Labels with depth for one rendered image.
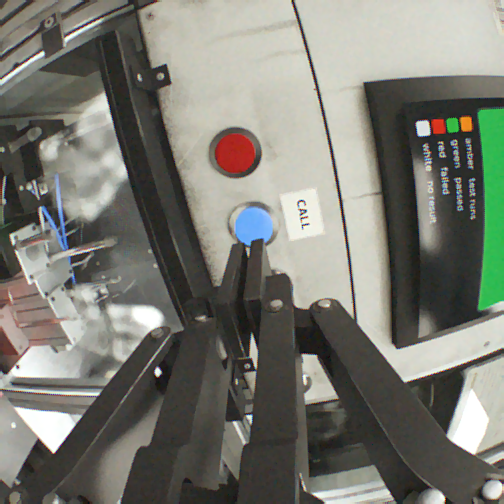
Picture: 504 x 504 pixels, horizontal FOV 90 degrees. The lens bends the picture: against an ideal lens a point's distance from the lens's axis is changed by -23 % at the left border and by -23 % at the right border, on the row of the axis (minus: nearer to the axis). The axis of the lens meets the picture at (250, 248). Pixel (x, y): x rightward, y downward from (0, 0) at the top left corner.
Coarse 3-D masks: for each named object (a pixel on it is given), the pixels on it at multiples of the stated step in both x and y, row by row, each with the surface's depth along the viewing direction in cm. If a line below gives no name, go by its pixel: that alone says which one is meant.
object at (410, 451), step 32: (320, 320) 11; (352, 320) 10; (352, 352) 9; (352, 384) 8; (384, 384) 7; (352, 416) 9; (384, 416) 6; (416, 416) 6; (384, 448) 6; (416, 448) 5; (448, 448) 5; (384, 480) 7; (416, 480) 5; (448, 480) 4; (480, 480) 4
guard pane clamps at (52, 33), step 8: (56, 16) 20; (40, 24) 20; (48, 24) 20; (56, 24) 20; (48, 32) 21; (56, 32) 21; (48, 40) 21; (56, 40) 21; (64, 40) 21; (48, 48) 21; (56, 48) 22; (48, 56) 22
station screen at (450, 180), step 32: (416, 128) 21; (448, 128) 20; (480, 128) 20; (416, 160) 21; (448, 160) 21; (480, 160) 21; (416, 192) 22; (448, 192) 22; (480, 192) 22; (448, 224) 23; (480, 224) 23; (448, 256) 24; (480, 256) 24; (448, 288) 25; (480, 288) 25; (448, 320) 27
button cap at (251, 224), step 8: (256, 208) 25; (240, 216) 25; (248, 216) 25; (256, 216) 25; (264, 216) 25; (240, 224) 25; (248, 224) 25; (256, 224) 25; (264, 224) 25; (272, 224) 25; (240, 232) 26; (248, 232) 26; (256, 232) 26; (264, 232) 26; (240, 240) 26; (248, 240) 26; (264, 240) 26
